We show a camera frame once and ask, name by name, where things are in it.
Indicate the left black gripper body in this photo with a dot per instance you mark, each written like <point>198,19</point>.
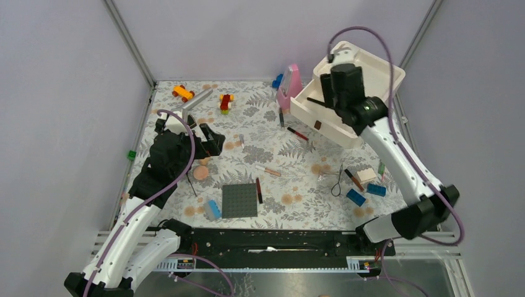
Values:
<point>186,147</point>

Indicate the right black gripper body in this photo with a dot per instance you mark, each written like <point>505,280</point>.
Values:
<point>330,98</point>

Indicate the black makeup brush large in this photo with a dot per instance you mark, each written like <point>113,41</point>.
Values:
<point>318,102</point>

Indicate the cream three-drawer organizer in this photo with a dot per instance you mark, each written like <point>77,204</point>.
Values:
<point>380,80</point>

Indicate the red black lip gloss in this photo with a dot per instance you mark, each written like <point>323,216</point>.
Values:
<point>300,135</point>

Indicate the white cosmetic box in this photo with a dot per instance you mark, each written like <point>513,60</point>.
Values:
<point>366,176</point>

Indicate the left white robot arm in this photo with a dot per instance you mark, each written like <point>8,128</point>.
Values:
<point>116,270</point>

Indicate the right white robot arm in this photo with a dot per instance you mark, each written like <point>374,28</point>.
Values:
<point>428,201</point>

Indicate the small peach makeup sponge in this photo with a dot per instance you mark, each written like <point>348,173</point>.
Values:
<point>204,161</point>

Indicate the round peach makeup sponge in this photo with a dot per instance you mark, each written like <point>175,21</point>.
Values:
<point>200,172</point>

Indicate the brown red makeup pencil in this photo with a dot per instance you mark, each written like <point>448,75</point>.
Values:
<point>354,180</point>

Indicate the small pink lip tube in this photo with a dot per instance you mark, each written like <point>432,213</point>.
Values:
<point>242,142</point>

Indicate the black mini tripod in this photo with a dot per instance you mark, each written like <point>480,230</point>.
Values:
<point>191,185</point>

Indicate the green clip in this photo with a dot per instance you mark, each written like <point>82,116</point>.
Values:
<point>131,155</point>

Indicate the red yellow toy figure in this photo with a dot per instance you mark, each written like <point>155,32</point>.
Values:
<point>225,103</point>

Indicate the orange toy car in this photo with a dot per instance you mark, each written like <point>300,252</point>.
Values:
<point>183,93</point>

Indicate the grey lego baseplate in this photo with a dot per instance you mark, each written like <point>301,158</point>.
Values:
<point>239,200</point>

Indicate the blue grey lego brick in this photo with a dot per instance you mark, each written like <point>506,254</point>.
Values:
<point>212,210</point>

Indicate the blue toy brick back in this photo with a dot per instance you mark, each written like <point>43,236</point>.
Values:
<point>277,81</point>

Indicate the dark red lipstick tube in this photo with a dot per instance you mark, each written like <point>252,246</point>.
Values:
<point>259,191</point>

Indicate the green mascara tube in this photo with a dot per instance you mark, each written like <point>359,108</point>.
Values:
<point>381,168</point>

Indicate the clear plastic bag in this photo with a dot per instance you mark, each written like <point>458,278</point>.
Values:
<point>324,175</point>

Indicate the blue lego brick left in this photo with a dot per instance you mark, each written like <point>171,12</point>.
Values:
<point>356,197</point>

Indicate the blue lego brick right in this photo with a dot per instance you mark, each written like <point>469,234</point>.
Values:
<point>376,190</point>

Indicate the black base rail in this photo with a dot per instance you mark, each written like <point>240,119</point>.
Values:
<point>273,249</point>

